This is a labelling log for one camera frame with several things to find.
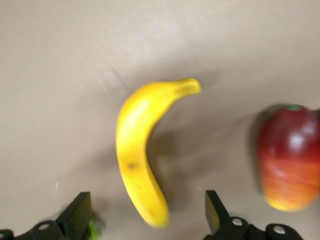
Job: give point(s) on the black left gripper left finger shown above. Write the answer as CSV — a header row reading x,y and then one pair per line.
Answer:
x,y
75,220

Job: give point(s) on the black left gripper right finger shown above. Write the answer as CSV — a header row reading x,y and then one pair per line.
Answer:
x,y
225,225

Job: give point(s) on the yellow banana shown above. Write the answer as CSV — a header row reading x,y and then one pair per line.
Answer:
x,y
135,140

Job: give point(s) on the red yellow mango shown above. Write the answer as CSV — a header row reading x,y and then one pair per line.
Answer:
x,y
287,162

